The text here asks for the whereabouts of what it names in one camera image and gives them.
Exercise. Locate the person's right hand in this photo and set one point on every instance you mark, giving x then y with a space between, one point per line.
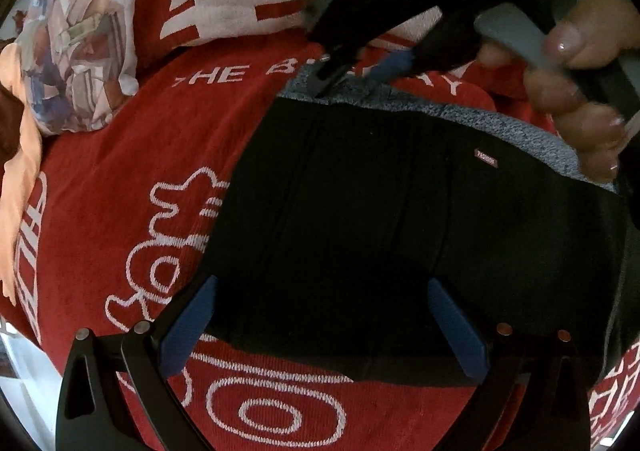
585 46

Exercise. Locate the brown cloth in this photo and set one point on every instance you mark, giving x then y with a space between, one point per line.
10 118

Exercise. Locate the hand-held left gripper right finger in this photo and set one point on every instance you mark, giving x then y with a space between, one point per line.
457 326

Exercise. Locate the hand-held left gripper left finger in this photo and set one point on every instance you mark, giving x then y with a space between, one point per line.
192 318

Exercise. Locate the red printed blanket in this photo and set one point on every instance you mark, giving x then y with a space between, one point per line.
125 171

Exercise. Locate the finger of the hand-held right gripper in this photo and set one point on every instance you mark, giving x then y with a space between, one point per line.
332 68
395 65

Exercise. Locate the black pants with grey lining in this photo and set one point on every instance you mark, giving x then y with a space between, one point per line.
400 231

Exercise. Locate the peach cloth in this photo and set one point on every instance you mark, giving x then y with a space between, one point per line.
17 181

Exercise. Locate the pale cartoon printed pillow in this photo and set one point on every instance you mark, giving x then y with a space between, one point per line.
75 36

